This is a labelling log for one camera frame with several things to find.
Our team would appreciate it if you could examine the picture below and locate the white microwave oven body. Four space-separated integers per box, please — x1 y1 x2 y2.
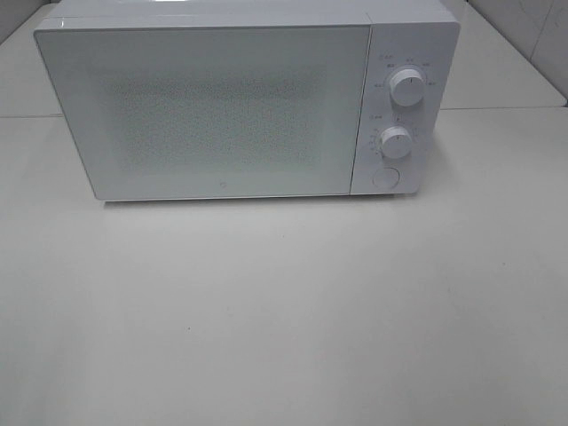
34 1 461 200

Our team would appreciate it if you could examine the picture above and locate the round door release button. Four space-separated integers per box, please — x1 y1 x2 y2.
373 167 400 191

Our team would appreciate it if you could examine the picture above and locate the white control knob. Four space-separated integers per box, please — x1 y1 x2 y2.
386 65 426 107
379 126 413 160

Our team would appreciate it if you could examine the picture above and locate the white microwave door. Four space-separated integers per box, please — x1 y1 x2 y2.
35 26 369 201

